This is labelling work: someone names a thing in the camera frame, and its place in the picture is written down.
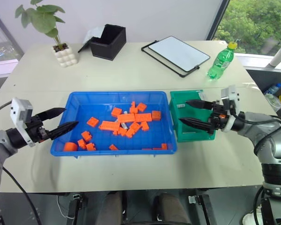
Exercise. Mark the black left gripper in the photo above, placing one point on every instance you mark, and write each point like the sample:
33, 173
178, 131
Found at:
36, 128

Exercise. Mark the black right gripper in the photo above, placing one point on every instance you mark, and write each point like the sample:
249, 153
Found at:
218, 117

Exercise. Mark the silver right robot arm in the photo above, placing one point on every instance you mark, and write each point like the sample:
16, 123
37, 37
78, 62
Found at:
269, 138

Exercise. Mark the green plastic box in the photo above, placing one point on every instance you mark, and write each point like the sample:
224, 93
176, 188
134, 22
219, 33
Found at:
178, 114

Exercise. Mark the black open box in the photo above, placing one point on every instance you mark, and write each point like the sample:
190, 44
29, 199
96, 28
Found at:
110, 47

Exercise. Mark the orange square block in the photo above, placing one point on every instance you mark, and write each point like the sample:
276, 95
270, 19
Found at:
86, 136
117, 112
141, 107
92, 122

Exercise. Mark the orange small block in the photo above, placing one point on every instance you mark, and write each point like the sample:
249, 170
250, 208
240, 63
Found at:
135, 125
113, 147
144, 126
81, 143
121, 131
130, 132
90, 146

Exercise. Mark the blue plastic tray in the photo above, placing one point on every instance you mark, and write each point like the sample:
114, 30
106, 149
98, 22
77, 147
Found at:
96, 110

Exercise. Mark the dark orange cube block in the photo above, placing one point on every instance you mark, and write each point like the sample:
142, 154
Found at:
156, 115

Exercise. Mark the orange L-shaped plastic part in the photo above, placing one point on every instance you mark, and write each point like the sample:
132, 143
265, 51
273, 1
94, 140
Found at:
164, 146

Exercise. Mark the orange long block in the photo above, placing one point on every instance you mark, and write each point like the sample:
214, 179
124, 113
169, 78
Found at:
126, 117
108, 125
142, 117

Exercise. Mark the green bottle with yellow cap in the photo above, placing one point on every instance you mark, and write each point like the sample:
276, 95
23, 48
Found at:
220, 62

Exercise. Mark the white bubble plant pot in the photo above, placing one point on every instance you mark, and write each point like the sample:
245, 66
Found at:
65, 56

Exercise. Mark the white board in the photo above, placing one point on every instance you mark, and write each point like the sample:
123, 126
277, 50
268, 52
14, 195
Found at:
178, 52

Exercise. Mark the orange tall narrow block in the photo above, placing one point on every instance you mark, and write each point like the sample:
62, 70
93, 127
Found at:
133, 108

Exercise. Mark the clear bottle with blue cap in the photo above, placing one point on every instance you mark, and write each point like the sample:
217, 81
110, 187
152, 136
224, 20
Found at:
272, 93

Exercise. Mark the dark rounded shape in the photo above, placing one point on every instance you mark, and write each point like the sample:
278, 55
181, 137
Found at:
171, 211

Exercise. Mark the green leafy plant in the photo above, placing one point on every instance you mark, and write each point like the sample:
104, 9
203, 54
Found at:
43, 21

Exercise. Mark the white thermos bottle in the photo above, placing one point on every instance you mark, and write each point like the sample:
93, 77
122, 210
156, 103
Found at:
279, 56

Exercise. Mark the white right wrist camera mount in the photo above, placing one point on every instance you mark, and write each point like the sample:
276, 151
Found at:
231, 97

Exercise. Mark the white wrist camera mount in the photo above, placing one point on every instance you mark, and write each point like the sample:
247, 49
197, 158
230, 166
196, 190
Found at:
231, 97
18, 110

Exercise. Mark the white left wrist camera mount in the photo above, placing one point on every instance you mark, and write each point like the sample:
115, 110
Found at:
18, 110

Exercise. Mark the black board frame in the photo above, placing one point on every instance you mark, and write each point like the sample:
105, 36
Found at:
154, 56

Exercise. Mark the black table bracket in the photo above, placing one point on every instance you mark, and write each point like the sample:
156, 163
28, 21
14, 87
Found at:
76, 207
203, 208

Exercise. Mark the black window frame post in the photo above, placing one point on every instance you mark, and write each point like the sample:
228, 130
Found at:
217, 20

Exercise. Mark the grey window frame post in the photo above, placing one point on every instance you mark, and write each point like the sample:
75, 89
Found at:
7, 32

